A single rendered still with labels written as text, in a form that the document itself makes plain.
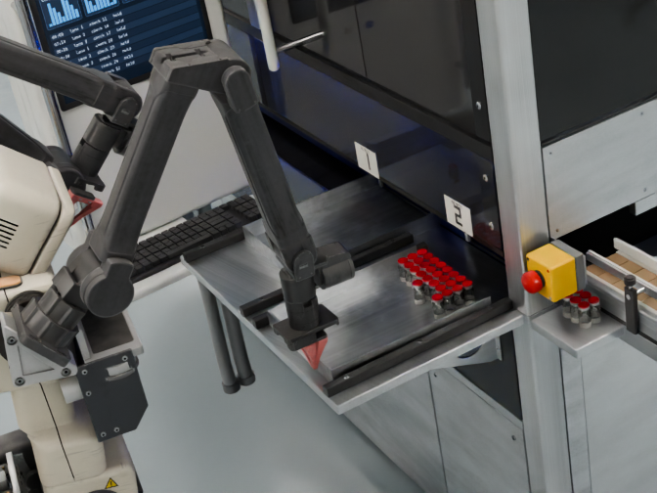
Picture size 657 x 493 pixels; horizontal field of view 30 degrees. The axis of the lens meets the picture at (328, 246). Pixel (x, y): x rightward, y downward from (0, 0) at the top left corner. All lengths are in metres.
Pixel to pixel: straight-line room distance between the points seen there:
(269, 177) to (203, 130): 1.04
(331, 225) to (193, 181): 0.47
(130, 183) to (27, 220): 0.23
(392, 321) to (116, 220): 0.67
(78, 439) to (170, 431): 1.47
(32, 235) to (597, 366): 1.12
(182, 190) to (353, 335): 0.84
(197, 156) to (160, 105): 1.19
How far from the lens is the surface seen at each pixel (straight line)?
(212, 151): 2.99
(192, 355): 3.96
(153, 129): 1.80
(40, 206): 1.99
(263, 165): 1.91
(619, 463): 2.64
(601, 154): 2.24
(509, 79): 2.05
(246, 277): 2.54
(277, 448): 3.49
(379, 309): 2.35
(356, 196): 2.76
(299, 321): 2.12
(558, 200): 2.21
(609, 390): 2.51
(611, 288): 2.25
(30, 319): 1.92
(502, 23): 2.01
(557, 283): 2.15
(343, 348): 2.26
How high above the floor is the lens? 2.16
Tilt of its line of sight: 30 degrees down
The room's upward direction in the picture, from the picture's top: 11 degrees counter-clockwise
